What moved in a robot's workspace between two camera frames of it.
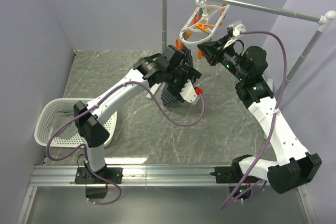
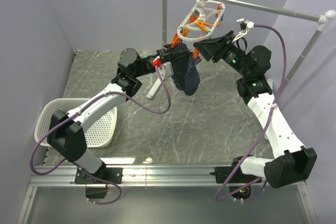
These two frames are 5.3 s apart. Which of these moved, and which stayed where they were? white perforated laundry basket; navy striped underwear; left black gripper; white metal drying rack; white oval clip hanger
Moved: white oval clip hanger; navy striped underwear; left black gripper
Stayed: white metal drying rack; white perforated laundry basket
